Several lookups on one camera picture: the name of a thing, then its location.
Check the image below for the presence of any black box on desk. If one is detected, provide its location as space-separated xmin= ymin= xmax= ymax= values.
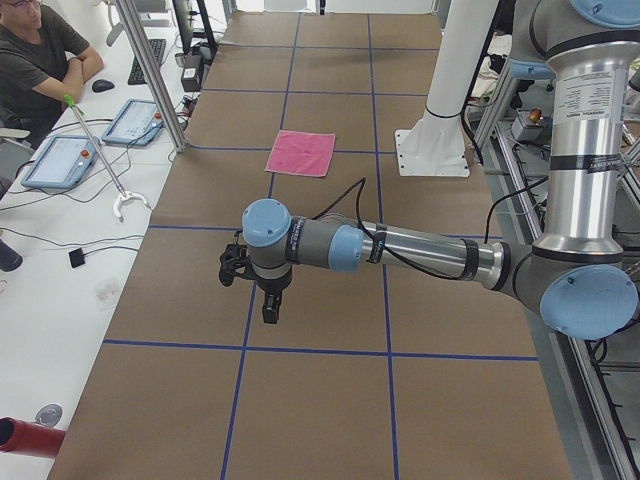
xmin=181 ymin=54 xmax=204 ymax=92

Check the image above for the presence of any seated man in dark shirt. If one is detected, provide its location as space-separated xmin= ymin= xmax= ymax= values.
xmin=1 ymin=1 xmax=104 ymax=148

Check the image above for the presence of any pink and grey towel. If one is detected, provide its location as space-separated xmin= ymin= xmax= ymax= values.
xmin=265 ymin=130 xmax=336 ymax=178

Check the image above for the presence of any silver reacher grabber tool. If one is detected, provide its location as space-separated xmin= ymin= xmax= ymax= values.
xmin=63 ymin=94 xmax=151 ymax=222

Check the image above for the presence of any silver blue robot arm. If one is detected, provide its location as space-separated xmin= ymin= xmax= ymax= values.
xmin=219 ymin=1 xmax=639 ymax=340

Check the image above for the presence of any aluminium frame post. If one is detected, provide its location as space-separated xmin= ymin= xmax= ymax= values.
xmin=115 ymin=0 xmax=187 ymax=153

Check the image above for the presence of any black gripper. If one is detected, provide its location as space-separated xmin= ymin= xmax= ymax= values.
xmin=256 ymin=269 xmax=292 ymax=325

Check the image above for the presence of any near blue teach pendant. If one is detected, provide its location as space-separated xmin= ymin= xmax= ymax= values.
xmin=21 ymin=135 xmax=96 ymax=189

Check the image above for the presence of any black keyboard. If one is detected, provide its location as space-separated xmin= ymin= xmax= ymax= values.
xmin=127 ymin=38 xmax=167 ymax=86

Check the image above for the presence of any far blue teach pendant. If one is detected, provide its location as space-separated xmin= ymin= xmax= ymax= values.
xmin=101 ymin=99 xmax=164 ymax=148

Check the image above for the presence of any black computer mouse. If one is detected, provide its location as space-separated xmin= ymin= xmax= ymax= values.
xmin=91 ymin=79 xmax=115 ymax=93

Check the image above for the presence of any aluminium side frame rail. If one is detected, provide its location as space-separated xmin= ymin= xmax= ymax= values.
xmin=474 ymin=64 xmax=640 ymax=480

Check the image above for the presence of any red cylinder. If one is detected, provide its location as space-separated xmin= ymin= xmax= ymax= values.
xmin=1 ymin=417 xmax=66 ymax=459

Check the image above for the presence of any round silver desk grommet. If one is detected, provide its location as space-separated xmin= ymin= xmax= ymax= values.
xmin=35 ymin=403 xmax=63 ymax=428

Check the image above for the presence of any small black square device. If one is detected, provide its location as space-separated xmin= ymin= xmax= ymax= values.
xmin=68 ymin=248 xmax=86 ymax=269

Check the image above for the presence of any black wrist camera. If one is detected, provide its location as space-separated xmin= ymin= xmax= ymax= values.
xmin=218 ymin=243 xmax=253 ymax=287

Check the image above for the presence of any blue teach pendant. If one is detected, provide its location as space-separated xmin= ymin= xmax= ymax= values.
xmin=21 ymin=135 xmax=96 ymax=189
xmin=101 ymin=99 xmax=164 ymax=148

